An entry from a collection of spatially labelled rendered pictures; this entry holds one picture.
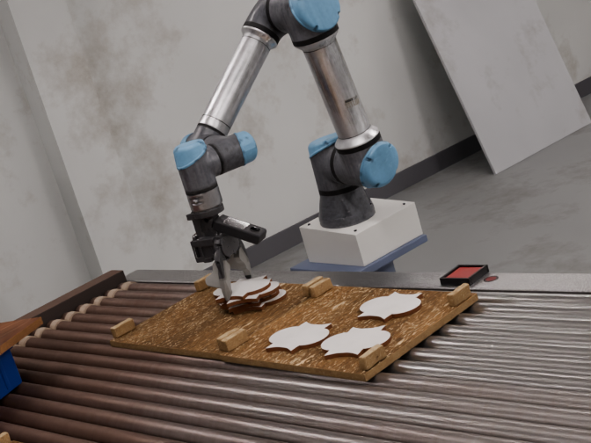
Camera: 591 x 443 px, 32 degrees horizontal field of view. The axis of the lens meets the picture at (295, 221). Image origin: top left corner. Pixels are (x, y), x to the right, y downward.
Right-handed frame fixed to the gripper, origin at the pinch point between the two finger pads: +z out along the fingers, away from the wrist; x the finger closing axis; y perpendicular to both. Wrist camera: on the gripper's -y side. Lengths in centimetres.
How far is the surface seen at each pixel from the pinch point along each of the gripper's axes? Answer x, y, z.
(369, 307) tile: 11.0, -35.8, 3.5
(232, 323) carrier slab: 9.9, -1.5, 4.5
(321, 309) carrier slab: 7.2, -22.6, 4.5
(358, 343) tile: 28.5, -40.2, 3.5
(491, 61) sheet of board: -471, 70, 33
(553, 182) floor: -389, 26, 98
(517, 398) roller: 47, -74, 7
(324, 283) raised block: -3.3, -19.5, 2.4
